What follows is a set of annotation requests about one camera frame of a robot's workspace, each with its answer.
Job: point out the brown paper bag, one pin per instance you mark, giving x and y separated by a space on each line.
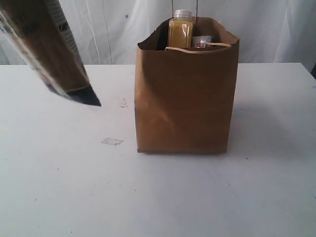
184 96

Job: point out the yellow grain bottle white cap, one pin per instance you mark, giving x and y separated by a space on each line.
180 29

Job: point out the spaghetti packet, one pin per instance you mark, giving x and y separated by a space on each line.
39 31

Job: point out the clear tape scrap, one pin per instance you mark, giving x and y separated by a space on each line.
123 103
111 141

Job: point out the small milk carton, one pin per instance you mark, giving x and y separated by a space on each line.
201 41

